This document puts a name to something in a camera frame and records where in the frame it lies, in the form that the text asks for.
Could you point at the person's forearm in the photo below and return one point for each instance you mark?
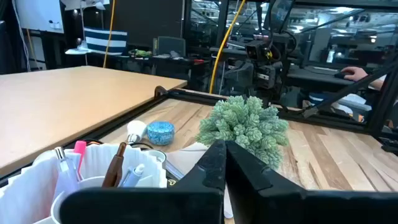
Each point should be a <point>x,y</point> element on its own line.
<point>377,84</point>

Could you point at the brown pen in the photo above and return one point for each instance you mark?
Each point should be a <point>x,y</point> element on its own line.
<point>114,168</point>

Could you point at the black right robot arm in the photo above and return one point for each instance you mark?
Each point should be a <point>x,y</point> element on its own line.
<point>239,74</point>

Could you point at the whiteboard with black frame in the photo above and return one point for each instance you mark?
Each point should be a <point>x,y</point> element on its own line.
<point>37,14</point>

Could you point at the black computer mouse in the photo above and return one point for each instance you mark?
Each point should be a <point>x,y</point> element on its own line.
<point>342,75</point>

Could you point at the pink highlighter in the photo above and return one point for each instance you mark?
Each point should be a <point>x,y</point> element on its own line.
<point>80,149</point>

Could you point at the green artificial succulent plant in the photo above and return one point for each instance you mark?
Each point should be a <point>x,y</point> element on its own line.
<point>242,124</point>

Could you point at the white and blue pen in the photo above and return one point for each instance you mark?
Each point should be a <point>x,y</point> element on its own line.
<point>133,175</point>

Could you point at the person's hand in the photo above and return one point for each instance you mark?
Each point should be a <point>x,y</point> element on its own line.
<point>357,74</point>

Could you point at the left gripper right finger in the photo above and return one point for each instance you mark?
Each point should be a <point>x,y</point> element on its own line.
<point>295,208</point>

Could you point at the green plastic toy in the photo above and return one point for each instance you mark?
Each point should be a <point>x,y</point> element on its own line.
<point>140,53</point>

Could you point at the black aluminium table frame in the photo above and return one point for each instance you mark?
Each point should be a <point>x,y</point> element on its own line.
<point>192,95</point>

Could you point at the orange sticky note pad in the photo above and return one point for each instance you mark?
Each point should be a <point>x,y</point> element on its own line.
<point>93,142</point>

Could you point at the white ribbed pen cup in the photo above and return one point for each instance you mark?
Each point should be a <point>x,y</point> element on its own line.
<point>146,168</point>

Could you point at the beige desk top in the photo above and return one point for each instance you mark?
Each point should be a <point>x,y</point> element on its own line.
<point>77,102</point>

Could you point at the black office desk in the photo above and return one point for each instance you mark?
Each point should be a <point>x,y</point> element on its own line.
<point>311,79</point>

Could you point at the clear plastic pen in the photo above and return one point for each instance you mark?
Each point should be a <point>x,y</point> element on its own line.
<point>63,168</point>

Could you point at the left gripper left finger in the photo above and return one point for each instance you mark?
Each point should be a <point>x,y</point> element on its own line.
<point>155,205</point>

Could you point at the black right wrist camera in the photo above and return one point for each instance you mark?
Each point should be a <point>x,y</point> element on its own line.
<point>256,50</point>

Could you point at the large black screen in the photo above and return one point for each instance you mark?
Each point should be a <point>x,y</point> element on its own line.
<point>146,21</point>

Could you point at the navy white striped bag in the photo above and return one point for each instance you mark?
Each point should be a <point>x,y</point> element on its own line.
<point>102,40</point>

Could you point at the small white lightbulb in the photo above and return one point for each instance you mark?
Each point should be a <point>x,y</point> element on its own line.
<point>136,129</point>

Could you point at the dark grey case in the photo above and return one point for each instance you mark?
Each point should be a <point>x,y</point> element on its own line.
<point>169,46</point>

